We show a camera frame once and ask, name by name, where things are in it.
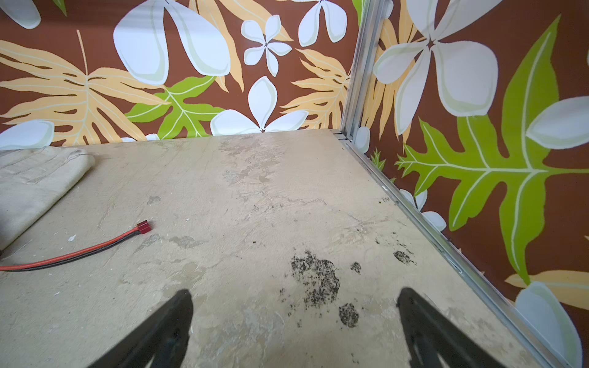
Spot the white work glove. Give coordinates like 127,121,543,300
1,147,95,250

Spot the aluminium frame post right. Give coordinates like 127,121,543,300
341,0,394,141

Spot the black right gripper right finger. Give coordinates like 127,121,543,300
397,288,502,367

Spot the aluminium frame rail right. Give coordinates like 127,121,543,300
331,130,570,367

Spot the red black cable with plug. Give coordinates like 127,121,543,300
0,219,153,272

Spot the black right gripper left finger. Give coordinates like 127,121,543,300
91,289,193,367

